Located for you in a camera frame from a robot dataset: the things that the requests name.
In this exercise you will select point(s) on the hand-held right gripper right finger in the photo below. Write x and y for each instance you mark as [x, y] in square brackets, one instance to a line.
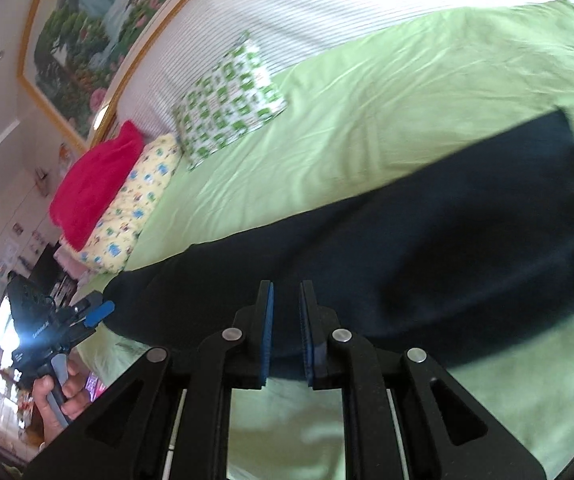
[308, 340]

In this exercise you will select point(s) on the red fleece blanket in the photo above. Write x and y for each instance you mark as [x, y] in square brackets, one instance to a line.
[97, 185]

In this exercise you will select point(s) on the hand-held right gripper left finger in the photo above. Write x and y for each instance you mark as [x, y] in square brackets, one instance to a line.
[268, 340]

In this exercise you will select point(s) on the light green bed sheet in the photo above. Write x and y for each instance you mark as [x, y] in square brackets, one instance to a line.
[367, 125]

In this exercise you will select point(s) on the yellow cartoon print pillow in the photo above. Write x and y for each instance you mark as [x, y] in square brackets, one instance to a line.
[132, 210]

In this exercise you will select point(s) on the dark navy pants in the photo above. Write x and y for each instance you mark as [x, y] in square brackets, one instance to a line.
[417, 260]

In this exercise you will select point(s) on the green checked pillow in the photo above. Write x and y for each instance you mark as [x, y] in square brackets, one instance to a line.
[227, 100]

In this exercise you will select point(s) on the person's left hand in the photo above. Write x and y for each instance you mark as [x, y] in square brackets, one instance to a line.
[74, 390]

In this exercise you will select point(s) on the pink cloth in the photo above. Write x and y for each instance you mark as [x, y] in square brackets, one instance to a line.
[69, 260]

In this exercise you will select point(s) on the white striped pillow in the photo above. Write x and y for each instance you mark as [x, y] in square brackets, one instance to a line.
[317, 10]

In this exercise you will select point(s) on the gold framed landscape painting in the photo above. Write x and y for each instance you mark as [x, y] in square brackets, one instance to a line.
[92, 25]

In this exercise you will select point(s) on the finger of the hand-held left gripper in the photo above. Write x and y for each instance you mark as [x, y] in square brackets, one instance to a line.
[101, 311]
[87, 303]

